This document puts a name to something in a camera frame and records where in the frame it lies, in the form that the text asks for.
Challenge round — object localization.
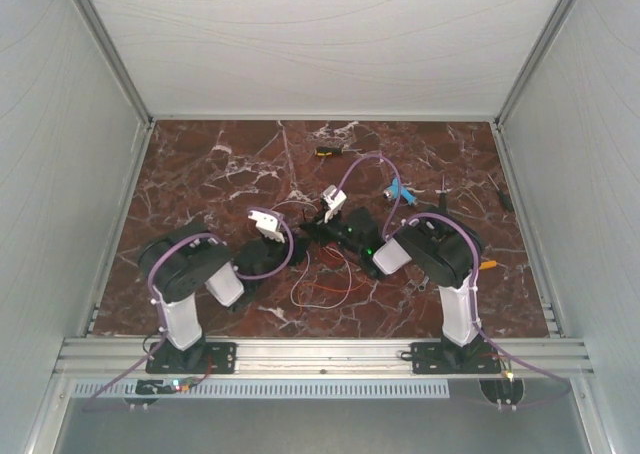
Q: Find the silver wrench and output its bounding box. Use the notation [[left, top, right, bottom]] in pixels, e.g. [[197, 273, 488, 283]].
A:
[[417, 276, 429, 291]]

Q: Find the slotted grey cable duct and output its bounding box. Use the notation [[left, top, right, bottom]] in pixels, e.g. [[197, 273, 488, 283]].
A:
[[70, 378, 450, 400]]

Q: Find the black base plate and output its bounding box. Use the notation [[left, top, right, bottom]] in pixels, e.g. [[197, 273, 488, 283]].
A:
[[145, 341, 237, 375], [399, 340, 502, 375]]

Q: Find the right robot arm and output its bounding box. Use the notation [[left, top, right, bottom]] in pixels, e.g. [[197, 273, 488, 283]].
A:
[[300, 207, 493, 374]]

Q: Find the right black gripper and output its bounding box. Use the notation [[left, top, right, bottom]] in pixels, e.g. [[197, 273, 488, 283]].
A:
[[300, 205, 363, 257]]

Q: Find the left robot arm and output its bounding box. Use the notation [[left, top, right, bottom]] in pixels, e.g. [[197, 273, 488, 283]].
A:
[[137, 221, 311, 375]]

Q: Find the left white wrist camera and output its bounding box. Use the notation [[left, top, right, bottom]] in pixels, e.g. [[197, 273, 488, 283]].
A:
[[248, 208, 285, 243]]

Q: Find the aluminium front rail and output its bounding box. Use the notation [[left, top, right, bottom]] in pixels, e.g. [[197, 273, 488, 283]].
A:
[[54, 337, 594, 379]]

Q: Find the red wire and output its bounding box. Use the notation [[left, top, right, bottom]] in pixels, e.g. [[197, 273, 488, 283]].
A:
[[314, 243, 351, 275]]

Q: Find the blue plastic tool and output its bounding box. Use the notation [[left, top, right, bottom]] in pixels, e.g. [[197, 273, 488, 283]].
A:
[[383, 178, 417, 206]]

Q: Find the white wire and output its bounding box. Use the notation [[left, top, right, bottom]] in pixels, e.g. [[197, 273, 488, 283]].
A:
[[269, 201, 371, 310]]

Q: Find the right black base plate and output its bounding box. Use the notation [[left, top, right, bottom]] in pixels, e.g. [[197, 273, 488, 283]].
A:
[[399, 340, 502, 375]]

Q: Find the orange wire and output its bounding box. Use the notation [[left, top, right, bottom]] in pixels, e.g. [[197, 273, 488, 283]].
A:
[[289, 253, 371, 308]]

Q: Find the black handle screwdriver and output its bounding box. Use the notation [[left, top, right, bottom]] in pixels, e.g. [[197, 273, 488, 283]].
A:
[[438, 176, 450, 213]]

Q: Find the orange handle tool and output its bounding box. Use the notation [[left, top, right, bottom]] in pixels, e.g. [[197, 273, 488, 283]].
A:
[[479, 260, 498, 271]]

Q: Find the black screwdriver far right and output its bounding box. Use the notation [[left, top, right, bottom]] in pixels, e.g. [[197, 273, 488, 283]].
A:
[[488, 176, 515, 213]]

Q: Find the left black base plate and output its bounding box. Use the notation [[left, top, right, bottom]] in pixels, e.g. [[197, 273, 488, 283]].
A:
[[145, 341, 237, 375]]

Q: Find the yellow black screwdriver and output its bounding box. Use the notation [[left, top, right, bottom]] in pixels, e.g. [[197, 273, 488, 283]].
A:
[[314, 146, 359, 157]]

